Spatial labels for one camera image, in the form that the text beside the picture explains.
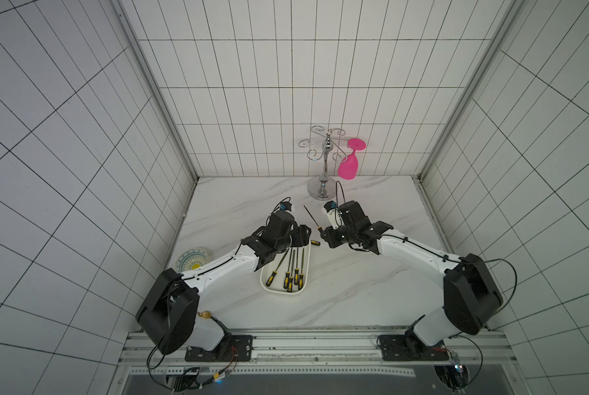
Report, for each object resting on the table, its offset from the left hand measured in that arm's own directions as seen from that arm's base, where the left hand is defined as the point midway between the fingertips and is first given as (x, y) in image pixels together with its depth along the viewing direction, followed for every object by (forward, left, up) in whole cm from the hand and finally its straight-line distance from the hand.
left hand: (300, 235), depth 85 cm
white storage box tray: (-10, +5, -12) cm, 16 cm away
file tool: (+3, -6, -11) cm, 13 cm away
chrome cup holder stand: (+33, -12, -11) cm, 36 cm away
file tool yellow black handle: (+2, -7, 0) cm, 8 cm away
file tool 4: (-10, -1, -12) cm, 16 cm away
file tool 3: (-12, +3, -11) cm, 17 cm away
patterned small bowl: (-5, +41, -11) cm, 43 cm away
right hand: (+1, -5, -1) cm, 6 cm away
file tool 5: (-11, +1, -12) cm, 16 cm away
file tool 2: (-10, +10, -12) cm, 18 cm away
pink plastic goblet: (+31, -20, +5) cm, 38 cm away
